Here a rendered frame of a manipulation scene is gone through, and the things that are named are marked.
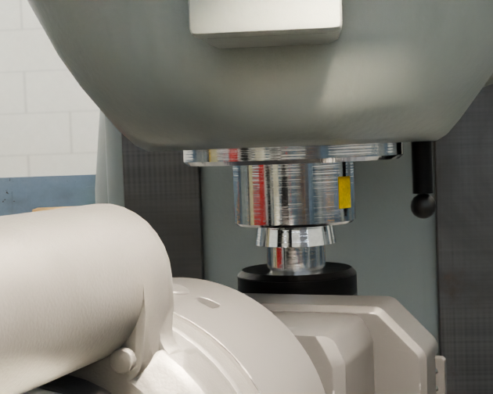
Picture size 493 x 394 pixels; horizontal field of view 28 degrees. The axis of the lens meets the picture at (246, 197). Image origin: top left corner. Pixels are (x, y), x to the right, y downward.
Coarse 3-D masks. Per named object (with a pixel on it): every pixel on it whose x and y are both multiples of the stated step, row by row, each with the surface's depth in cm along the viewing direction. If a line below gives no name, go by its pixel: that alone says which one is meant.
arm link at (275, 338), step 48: (192, 288) 27; (240, 336) 25; (288, 336) 27; (336, 336) 29; (384, 336) 32; (432, 336) 34; (288, 384) 25; (336, 384) 29; (384, 384) 32; (432, 384) 33
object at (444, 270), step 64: (128, 192) 76; (192, 192) 76; (384, 192) 75; (448, 192) 74; (192, 256) 76; (256, 256) 76; (384, 256) 75; (448, 256) 74; (448, 320) 75; (448, 384) 75
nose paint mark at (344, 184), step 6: (342, 180) 37; (348, 180) 37; (342, 186) 37; (348, 186) 37; (342, 192) 37; (348, 192) 37; (342, 198) 37; (348, 198) 37; (342, 204) 37; (348, 204) 37
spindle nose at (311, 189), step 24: (240, 168) 37; (264, 168) 36; (288, 168) 36; (312, 168) 36; (336, 168) 37; (240, 192) 37; (264, 192) 36; (288, 192) 36; (312, 192) 36; (336, 192) 37; (240, 216) 38; (264, 216) 37; (288, 216) 36; (312, 216) 36; (336, 216) 37
